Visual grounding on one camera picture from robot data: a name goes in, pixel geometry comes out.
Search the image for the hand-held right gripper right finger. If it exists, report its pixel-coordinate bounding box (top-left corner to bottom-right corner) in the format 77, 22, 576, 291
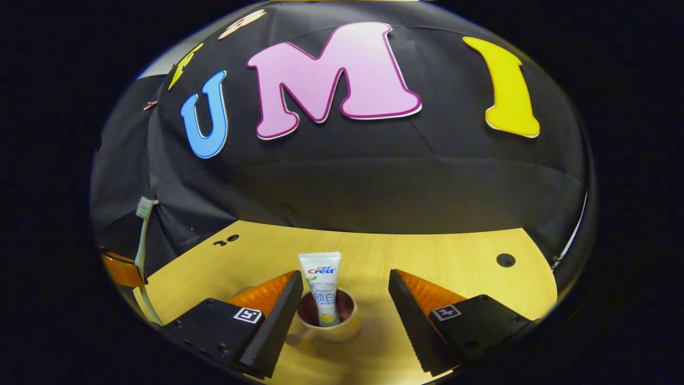
388, 269, 538, 375

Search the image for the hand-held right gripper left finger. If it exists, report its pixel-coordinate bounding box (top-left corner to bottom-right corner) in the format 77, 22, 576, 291
163, 270, 304, 379

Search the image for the pale green toothbrush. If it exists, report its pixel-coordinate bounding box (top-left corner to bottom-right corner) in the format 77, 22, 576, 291
134, 196, 164, 326

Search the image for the white toothpaste tube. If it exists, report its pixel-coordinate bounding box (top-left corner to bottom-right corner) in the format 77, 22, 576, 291
298, 252, 342, 327

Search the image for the beige cup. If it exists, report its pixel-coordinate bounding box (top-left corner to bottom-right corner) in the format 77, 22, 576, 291
286, 289, 360, 345

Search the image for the wooden desktop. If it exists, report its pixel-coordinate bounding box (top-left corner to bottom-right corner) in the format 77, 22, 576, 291
134, 220, 558, 385

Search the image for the black backdrop cloth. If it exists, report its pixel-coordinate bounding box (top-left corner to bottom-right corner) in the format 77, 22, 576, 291
91, 0, 596, 332

